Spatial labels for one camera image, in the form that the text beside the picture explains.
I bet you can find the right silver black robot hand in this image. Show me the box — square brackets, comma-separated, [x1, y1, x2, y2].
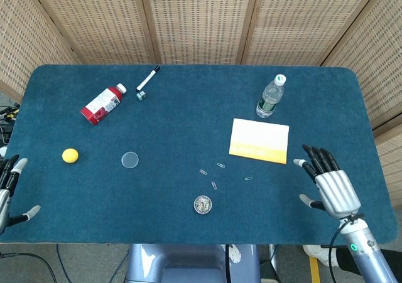
[293, 144, 362, 219]

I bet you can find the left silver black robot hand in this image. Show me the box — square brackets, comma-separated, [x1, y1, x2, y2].
[0, 154, 42, 237]

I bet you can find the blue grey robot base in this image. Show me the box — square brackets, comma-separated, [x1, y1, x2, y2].
[124, 243, 261, 283]

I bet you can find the clear jar of toothpicks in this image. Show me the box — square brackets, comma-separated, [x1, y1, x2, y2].
[193, 195, 213, 215]

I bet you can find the white shoe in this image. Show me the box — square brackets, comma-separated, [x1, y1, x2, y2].
[302, 243, 335, 267]

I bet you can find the black trouser leg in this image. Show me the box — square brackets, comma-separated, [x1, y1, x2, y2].
[332, 247, 367, 276]

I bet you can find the yellow ball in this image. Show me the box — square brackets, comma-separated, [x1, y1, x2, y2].
[62, 147, 80, 164]

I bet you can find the yellow white sticky note pad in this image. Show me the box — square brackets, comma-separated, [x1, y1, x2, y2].
[228, 117, 290, 164]

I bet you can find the clear water bottle green label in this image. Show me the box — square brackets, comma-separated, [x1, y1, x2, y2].
[255, 73, 287, 119]

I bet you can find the clear round plastic lid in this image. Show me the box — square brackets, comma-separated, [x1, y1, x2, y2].
[121, 151, 139, 170]

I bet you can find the red juice bottle white cap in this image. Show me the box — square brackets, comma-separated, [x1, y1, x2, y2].
[80, 83, 128, 126]

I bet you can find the woven rattan screen panel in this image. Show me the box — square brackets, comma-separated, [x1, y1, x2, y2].
[138, 0, 262, 66]
[26, 0, 161, 66]
[241, 0, 391, 67]
[0, 0, 80, 104]
[320, 0, 402, 207]

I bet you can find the blue felt table mat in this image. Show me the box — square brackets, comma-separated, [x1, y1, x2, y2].
[0, 63, 398, 245]

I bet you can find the white marker black cap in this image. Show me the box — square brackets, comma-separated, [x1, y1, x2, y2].
[136, 65, 161, 92]

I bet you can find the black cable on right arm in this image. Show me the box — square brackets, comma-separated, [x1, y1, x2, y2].
[328, 213, 367, 283]

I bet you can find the black floor cable bundle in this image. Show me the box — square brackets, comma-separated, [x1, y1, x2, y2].
[0, 103, 21, 146]

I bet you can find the blue floor cable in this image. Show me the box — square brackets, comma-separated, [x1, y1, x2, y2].
[55, 243, 69, 276]

